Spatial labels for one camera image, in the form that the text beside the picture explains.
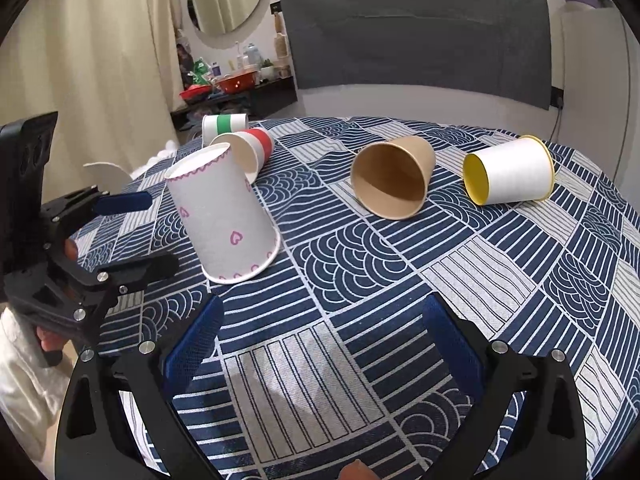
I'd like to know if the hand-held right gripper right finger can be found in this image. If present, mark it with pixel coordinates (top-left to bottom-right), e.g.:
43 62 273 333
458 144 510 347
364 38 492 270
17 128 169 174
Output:
421 292 587 480

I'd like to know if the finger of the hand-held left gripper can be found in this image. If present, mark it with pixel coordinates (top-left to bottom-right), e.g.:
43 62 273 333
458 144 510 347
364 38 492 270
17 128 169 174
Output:
42 185 153 233
60 254 180 348

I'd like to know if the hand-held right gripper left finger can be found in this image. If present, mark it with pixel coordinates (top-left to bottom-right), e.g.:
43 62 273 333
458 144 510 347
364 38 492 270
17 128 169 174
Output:
54 294 226 480

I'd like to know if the white cup with pink hearts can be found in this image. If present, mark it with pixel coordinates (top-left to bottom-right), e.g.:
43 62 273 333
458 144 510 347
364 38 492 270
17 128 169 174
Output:
165 142 281 286

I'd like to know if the plain white paper cup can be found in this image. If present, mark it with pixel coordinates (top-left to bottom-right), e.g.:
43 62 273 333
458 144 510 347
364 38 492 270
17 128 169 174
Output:
82 161 132 196

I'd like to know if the white cup with green band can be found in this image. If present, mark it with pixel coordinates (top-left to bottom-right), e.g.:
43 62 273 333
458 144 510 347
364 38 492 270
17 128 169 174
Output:
201 114 249 147

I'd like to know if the white cup with red band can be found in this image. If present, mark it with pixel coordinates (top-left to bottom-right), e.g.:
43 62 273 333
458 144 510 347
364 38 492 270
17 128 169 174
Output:
210 127 274 184

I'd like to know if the brown paper cup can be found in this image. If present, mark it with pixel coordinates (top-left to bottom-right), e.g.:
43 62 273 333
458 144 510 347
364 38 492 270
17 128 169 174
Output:
350 135 437 221

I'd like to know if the white cup with yellow inside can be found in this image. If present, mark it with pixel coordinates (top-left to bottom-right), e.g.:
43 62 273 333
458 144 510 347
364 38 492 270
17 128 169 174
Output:
462 135 556 207

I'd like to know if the person's left hand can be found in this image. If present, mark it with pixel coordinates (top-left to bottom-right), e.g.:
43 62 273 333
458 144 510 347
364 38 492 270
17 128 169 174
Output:
39 239 80 354

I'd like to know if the person's right hand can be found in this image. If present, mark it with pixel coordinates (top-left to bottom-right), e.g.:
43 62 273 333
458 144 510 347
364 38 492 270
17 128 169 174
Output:
340 459 376 480

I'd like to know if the blue patterned tablecloth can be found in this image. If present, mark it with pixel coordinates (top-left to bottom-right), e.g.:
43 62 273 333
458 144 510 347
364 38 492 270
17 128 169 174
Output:
65 116 640 480

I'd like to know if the cream curtain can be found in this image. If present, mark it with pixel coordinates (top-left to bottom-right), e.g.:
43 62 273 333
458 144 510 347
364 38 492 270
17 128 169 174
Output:
10 0 190 201

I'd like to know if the red dotted bowl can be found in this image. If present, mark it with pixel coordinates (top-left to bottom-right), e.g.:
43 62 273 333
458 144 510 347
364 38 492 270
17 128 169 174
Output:
218 71 260 95

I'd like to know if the black side table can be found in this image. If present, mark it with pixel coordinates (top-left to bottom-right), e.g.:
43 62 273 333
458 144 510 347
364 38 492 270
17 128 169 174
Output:
170 77 299 133

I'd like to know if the beige tall bottle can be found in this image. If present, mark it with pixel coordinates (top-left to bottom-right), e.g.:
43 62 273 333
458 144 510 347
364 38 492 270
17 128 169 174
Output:
273 10 289 59

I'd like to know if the white cabinet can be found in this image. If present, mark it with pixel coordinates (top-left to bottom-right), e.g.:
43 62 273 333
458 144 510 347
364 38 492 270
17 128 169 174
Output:
560 2 633 161

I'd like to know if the dark grey cloth panel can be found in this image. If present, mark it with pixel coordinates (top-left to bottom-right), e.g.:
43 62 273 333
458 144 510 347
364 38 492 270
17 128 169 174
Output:
277 0 553 110

